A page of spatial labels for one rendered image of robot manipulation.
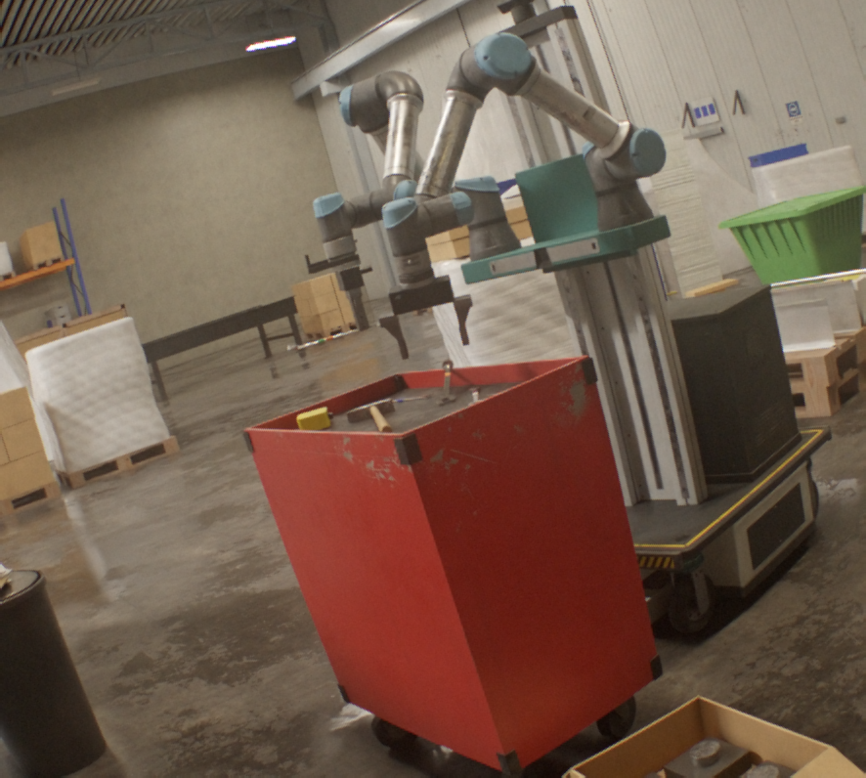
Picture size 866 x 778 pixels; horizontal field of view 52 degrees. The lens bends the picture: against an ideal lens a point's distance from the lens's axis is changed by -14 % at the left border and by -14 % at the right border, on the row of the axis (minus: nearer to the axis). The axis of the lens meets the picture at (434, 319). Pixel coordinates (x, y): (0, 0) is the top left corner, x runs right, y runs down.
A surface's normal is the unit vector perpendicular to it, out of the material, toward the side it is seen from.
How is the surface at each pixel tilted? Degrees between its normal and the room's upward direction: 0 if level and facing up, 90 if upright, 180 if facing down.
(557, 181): 90
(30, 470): 90
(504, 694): 90
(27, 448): 90
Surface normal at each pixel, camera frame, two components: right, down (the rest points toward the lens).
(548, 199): -0.73, 0.27
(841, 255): 0.47, 0.13
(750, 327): 0.62, -0.11
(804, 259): -0.75, 0.54
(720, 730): -0.88, 0.29
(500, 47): 0.26, -0.09
